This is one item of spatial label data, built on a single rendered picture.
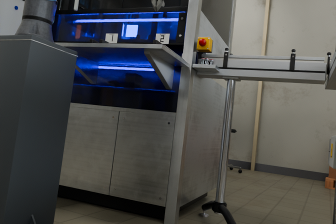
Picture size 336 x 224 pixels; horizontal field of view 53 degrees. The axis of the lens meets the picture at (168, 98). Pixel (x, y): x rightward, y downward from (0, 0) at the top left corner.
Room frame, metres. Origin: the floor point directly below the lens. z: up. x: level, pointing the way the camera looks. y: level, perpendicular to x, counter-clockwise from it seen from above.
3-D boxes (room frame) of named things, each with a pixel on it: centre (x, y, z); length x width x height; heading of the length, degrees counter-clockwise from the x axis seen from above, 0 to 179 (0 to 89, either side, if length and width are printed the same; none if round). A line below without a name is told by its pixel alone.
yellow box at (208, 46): (1.85, -0.17, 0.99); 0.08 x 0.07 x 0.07; 158
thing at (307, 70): (1.88, -0.49, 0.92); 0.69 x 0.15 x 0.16; 68
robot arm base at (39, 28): (1.36, 0.57, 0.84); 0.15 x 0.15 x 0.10
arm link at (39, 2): (1.36, 0.57, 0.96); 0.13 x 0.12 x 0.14; 19
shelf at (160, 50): (1.83, 0.29, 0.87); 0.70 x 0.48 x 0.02; 68
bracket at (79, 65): (1.92, 0.52, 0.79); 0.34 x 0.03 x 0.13; 158
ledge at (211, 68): (1.89, -0.20, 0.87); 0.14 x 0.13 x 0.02; 158
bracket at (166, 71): (1.73, 0.06, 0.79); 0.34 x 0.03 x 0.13; 158
